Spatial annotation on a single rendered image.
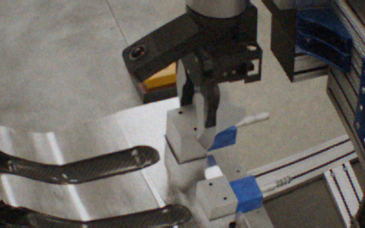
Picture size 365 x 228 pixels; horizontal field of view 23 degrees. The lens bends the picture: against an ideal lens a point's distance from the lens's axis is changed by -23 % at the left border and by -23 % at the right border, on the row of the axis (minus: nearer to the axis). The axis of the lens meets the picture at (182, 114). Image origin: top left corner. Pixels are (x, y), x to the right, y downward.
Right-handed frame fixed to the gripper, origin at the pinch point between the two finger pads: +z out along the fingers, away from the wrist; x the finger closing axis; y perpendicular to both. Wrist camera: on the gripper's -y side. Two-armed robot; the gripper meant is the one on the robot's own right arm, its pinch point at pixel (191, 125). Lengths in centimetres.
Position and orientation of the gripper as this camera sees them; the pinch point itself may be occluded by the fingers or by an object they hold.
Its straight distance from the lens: 136.5
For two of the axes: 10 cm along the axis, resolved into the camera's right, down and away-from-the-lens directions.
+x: -3.5, -6.7, 6.5
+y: 9.3, -2.2, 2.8
